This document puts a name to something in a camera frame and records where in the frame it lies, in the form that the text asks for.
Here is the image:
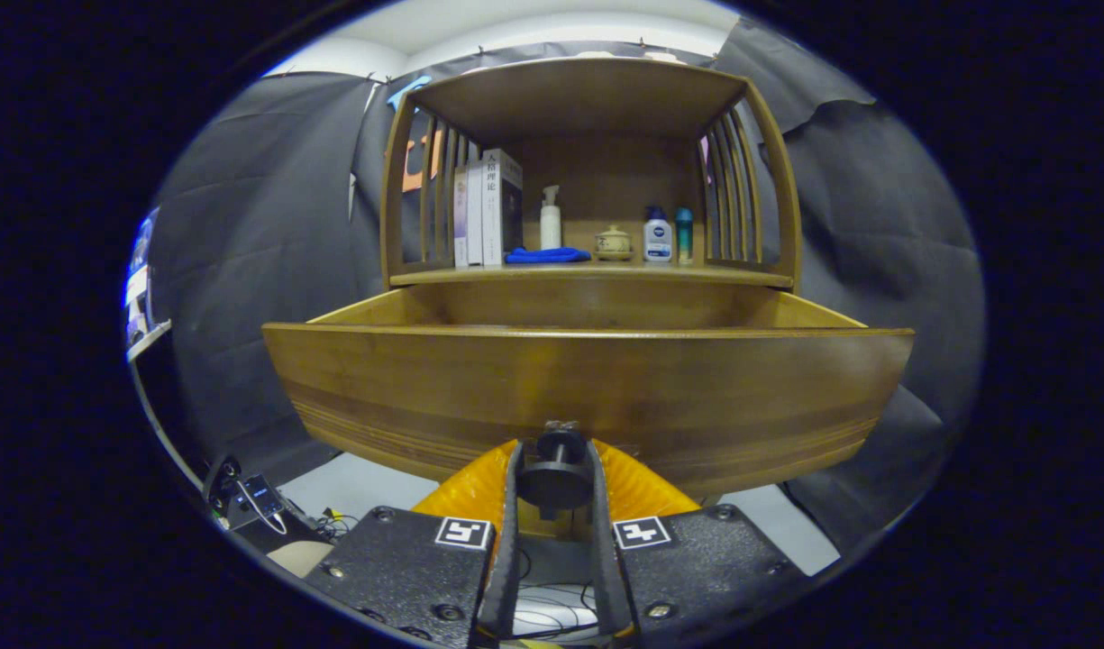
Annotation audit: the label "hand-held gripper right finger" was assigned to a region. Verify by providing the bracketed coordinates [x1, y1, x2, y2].
[588, 439, 806, 645]

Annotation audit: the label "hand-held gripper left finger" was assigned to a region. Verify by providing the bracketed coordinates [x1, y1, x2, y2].
[304, 439, 525, 649]

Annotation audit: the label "black drawer knob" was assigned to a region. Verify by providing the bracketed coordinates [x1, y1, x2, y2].
[517, 421, 596, 519]

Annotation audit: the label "wooden drawer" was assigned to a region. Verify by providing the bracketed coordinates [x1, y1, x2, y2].
[261, 287, 916, 501]

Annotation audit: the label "wooden countertop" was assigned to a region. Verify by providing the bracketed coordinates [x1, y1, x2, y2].
[391, 260, 794, 289]

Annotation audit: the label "wooden cabinet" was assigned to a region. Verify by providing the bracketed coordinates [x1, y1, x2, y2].
[380, 56, 803, 291]

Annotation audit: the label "black device with screen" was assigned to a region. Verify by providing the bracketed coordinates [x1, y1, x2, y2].
[205, 455, 291, 537]

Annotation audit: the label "white lotion bottle blue cap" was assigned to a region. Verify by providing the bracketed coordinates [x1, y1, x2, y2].
[643, 206, 674, 264]

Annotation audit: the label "lidded ceramic teacup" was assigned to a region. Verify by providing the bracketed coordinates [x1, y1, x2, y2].
[594, 224, 634, 262]

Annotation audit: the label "blue folded cloth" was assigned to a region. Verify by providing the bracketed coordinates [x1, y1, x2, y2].
[505, 246, 592, 265]

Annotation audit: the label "lilac book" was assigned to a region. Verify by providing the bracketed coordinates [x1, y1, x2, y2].
[453, 167, 470, 268]

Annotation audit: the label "white book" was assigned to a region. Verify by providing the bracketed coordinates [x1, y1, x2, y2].
[466, 160, 486, 268]

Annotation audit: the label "white pump bottle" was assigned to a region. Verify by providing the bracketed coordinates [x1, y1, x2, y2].
[540, 185, 562, 251]

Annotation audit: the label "book with dark portrait cover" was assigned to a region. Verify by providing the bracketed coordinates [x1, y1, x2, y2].
[481, 149, 524, 269]

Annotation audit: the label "computer monitor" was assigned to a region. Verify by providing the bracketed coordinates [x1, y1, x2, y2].
[123, 207, 169, 339]

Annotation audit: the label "cables on floor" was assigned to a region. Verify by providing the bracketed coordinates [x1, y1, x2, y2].
[304, 505, 602, 639]

